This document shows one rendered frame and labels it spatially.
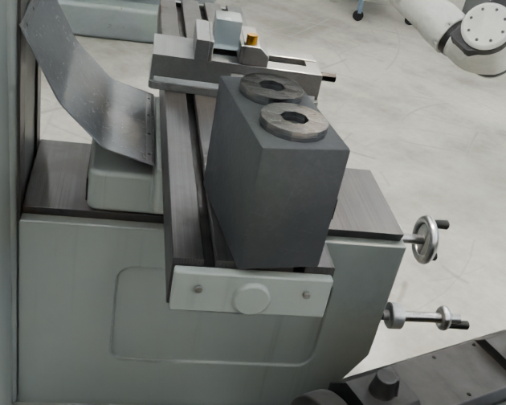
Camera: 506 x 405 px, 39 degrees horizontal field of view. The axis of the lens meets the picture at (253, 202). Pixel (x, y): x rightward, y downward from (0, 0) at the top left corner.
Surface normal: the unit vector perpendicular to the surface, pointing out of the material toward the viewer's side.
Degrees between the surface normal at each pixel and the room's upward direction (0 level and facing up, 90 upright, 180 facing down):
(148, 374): 90
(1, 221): 89
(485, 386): 0
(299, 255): 90
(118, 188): 90
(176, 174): 0
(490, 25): 55
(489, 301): 0
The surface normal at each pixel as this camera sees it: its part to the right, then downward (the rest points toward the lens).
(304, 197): 0.27, 0.54
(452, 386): 0.17, -0.84
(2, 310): 0.82, 0.40
